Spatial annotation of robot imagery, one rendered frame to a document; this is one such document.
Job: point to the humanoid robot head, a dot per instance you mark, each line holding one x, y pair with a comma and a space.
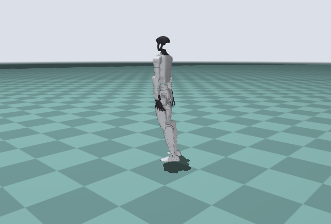
162, 40

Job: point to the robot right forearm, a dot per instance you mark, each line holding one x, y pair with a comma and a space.
169, 84

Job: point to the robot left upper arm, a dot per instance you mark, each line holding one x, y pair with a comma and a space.
157, 61

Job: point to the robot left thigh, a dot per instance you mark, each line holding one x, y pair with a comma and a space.
161, 115

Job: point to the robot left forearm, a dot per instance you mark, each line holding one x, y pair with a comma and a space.
156, 85

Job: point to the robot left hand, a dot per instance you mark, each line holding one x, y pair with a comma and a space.
159, 104

